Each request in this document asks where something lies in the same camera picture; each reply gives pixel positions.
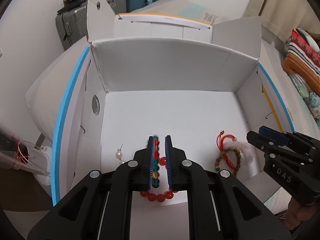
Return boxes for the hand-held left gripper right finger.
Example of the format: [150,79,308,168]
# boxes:
[164,135,293,240]

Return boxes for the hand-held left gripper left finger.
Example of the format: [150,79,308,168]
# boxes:
[27,135,155,240]

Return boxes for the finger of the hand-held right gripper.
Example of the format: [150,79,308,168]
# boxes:
[246,130,313,163]
[259,126,313,148]

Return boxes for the multicolour glass bead bracelet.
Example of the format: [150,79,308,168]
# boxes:
[146,135,161,188]

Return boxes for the pale pink bead bracelet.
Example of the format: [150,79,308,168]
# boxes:
[224,141,254,161]

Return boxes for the red bead bracelet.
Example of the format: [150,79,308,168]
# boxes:
[140,140,179,202]

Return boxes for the pearl earrings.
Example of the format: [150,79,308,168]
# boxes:
[115,144,125,165]

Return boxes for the red string bracelet gold tube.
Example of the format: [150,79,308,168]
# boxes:
[216,130,238,170]

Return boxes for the brown wooden bead bracelet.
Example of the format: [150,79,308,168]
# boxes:
[214,145,243,172]

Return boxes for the white cardboard box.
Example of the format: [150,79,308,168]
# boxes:
[25,0,296,207]

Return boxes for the person's right hand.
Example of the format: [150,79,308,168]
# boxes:
[286,197,311,230]

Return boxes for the floral quilt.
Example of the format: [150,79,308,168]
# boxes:
[291,74,320,117]

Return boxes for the striped folded blankets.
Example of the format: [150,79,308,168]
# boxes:
[282,27,320,80]

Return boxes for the white plastic device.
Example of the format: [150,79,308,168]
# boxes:
[30,134,53,178]

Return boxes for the beige window curtain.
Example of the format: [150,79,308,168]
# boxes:
[244,0,310,42]

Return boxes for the printed paper label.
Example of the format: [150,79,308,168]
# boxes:
[200,12,223,25]

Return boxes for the small grey suitcase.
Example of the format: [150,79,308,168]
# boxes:
[102,0,127,14]

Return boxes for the clear container with red wire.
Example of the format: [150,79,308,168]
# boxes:
[0,140,33,173]

